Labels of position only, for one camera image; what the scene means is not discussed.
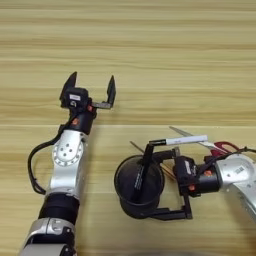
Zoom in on white marker with black cap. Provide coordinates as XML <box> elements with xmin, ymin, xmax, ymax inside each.
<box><xmin>148</xmin><ymin>134</ymin><xmax>209</xmax><ymax>147</ymax></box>

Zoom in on black mesh pen cup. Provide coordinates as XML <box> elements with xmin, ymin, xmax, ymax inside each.
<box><xmin>114</xmin><ymin>154</ymin><xmax>165</xmax><ymax>220</ymax></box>

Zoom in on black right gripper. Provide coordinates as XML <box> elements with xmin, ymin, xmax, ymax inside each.
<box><xmin>149</xmin><ymin>146</ymin><xmax>222</xmax><ymax>222</ymax></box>

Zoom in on right gripper small black box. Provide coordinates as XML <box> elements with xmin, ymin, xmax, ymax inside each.
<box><xmin>174</xmin><ymin>155</ymin><xmax>198</xmax><ymax>188</ymax></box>

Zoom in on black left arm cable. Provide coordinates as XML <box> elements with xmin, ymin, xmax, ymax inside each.
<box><xmin>27</xmin><ymin>123</ymin><xmax>73</xmax><ymax>195</ymax></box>

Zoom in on gripper small black box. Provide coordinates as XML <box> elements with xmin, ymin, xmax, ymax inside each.
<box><xmin>63</xmin><ymin>87</ymin><xmax>90</xmax><ymax>108</ymax></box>
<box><xmin>174</xmin><ymin>155</ymin><xmax>198</xmax><ymax>188</ymax></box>

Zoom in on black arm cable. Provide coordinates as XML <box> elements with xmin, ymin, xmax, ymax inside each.
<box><xmin>27</xmin><ymin>123</ymin><xmax>73</xmax><ymax>195</ymax></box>
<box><xmin>199</xmin><ymin>145</ymin><xmax>256</xmax><ymax>168</ymax></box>

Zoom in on red-handled scissors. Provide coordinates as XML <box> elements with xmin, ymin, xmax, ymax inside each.
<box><xmin>169</xmin><ymin>125</ymin><xmax>241</xmax><ymax>158</ymax></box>

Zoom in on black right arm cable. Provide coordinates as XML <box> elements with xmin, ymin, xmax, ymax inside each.
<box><xmin>199</xmin><ymin>145</ymin><xmax>256</xmax><ymax>168</ymax></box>

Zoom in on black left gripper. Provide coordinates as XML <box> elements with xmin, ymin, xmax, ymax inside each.
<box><xmin>59</xmin><ymin>71</ymin><xmax>117</xmax><ymax>136</ymax></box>

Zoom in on left gripper small black box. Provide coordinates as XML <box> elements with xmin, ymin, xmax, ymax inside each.
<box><xmin>63</xmin><ymin>87</ymin><xmax>90</xmax><ymax>108</ymax></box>

